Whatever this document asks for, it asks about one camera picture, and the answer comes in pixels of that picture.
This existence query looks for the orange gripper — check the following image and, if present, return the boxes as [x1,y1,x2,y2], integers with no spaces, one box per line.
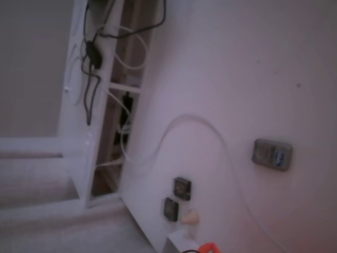
[197,242,220,253]

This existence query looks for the white cardboard bin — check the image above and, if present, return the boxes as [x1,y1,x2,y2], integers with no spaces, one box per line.
[162,228,198,253]

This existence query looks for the small beige figurine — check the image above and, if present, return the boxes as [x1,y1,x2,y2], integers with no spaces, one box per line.
[180,208,201,226]

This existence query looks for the small black plastic case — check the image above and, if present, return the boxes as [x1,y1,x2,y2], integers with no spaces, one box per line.
[162,197,180,222]
[172,177,192,201]

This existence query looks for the gray floss box blue label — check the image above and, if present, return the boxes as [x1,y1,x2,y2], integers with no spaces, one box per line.
[252,139,293,172]

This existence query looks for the black plug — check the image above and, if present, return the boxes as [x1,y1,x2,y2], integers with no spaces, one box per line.
[120,91,134,127]

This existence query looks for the long white table cable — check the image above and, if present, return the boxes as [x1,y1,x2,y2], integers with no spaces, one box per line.
[120,113,290,253]

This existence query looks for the thin white cable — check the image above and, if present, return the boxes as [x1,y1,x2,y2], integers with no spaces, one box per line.
[100,84,132,132]

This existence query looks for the looped white cable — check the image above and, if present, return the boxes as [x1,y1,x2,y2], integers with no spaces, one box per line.
[100,25,148,71]

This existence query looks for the white metal frame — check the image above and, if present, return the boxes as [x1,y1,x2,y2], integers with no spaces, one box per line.
[0,0,150,210]

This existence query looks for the black cable with inline adapter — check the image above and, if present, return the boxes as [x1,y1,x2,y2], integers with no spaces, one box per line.
[81,0,167,126]

